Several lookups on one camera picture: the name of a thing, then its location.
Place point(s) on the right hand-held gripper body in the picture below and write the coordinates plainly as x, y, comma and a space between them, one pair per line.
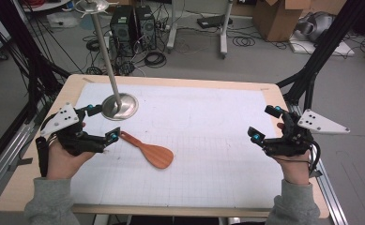
296, 140

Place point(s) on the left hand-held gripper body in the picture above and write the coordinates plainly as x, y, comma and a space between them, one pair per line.
59, 120

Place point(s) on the metal stand with round base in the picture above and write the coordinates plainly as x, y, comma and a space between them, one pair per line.
120, 106

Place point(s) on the wooden spatula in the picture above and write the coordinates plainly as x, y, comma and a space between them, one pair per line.
155, 154

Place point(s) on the person's right hand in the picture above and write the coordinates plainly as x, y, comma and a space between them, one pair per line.
296, 170

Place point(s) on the person's left hand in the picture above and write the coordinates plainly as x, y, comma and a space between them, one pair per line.
63, 162

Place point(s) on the white grid paper sheet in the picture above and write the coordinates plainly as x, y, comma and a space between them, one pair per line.
186, 125

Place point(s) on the black computer tower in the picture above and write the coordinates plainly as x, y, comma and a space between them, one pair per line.
122, 31
145, 28

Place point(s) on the open cardboard box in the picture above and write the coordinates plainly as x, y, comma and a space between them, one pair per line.
274, 22

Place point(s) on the white board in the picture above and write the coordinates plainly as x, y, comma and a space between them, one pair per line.
342, 50

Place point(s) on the white stand leg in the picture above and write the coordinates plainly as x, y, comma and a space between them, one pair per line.
224, 31
172, 31

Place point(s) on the grey bag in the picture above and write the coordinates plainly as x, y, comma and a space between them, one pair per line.
319, 26

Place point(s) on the black flat device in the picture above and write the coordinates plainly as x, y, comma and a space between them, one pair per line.
213, 21

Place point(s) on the round white table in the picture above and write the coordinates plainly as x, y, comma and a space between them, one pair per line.
45, 6

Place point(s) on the grey metal bracket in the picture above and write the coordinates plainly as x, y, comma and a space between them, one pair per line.
316, 174
22, 163

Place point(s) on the black frame stand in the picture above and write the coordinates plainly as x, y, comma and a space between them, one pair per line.
34, 72
321, 53

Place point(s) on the aluminium rail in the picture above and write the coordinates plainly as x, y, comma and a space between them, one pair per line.
2, 162
330, 193

